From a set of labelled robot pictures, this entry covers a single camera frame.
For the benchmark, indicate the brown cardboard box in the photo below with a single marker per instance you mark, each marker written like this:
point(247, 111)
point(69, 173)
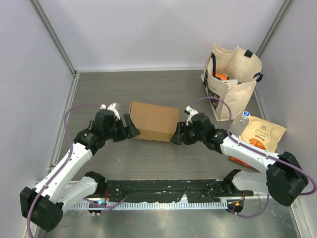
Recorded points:
point(154, 122)

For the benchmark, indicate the white box in bag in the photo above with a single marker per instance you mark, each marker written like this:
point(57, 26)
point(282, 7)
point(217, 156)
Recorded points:
point(231, 82)

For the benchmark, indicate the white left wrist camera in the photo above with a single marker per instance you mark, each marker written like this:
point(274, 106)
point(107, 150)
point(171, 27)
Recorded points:
point(112, 107)

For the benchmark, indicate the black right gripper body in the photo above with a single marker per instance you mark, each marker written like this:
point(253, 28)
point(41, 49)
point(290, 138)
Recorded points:
point(191, 135)

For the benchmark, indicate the aluminium frame rail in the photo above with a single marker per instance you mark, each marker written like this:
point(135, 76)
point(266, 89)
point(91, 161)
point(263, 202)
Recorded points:
point(86, 187)

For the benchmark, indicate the clear plastic water bottle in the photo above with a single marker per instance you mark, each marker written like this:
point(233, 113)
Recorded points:
point(240, 123)

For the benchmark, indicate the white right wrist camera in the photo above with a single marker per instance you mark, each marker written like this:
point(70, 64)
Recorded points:
point(190, 112)

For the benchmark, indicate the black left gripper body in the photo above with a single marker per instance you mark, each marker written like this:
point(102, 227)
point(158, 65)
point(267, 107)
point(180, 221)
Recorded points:
point(119, 133)

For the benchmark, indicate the orange item in bag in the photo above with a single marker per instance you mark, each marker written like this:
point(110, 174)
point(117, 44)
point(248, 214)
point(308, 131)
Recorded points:
point(221, 76)

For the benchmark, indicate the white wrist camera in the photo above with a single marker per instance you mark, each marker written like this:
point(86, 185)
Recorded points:
point(112, 107)
point(190, 112)

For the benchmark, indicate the white slotted cable duct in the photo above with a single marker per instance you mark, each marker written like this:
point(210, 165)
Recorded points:
point(182, 205)

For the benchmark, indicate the orange chips bag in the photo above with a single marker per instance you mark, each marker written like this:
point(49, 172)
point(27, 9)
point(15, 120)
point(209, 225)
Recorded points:
point(263, 134)

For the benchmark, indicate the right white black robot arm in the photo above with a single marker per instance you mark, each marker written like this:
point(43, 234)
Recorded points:
point(278, 175)

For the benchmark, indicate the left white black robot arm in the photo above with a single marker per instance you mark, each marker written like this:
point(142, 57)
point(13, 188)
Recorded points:
point(45, 204)

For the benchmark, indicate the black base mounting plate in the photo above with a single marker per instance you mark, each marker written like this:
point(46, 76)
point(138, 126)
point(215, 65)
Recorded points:
point(168, 191)

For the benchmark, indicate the beige canvas tote bag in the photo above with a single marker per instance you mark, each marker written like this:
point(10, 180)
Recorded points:
point(238, 64)

